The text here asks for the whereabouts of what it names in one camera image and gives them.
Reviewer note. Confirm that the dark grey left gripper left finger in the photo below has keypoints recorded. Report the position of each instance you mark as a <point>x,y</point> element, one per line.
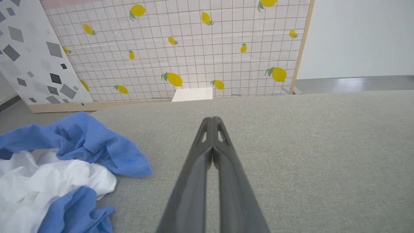
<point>189,194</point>

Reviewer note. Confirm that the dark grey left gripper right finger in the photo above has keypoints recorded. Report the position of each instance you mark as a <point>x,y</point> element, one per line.
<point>237,200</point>

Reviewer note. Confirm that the grey terrazzo pattern panel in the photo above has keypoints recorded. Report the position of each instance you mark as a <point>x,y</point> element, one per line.
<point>29,55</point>

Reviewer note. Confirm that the blue and white t-shirt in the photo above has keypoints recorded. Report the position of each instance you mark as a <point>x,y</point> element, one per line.
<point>81,142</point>

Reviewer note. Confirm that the white and blue cardboard box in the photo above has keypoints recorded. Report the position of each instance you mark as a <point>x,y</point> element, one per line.
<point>193,95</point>

